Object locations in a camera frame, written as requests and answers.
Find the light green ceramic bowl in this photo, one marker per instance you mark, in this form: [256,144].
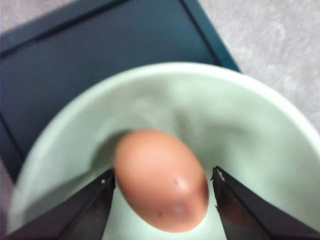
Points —
[230,120]

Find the dark teal rectangular tray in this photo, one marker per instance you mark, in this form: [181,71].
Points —
[45,61]

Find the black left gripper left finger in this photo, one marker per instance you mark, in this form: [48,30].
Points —
[82,216]

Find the brown egg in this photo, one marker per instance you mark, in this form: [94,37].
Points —
[161,179]

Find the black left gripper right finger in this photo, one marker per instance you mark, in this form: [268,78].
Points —
[247,213]

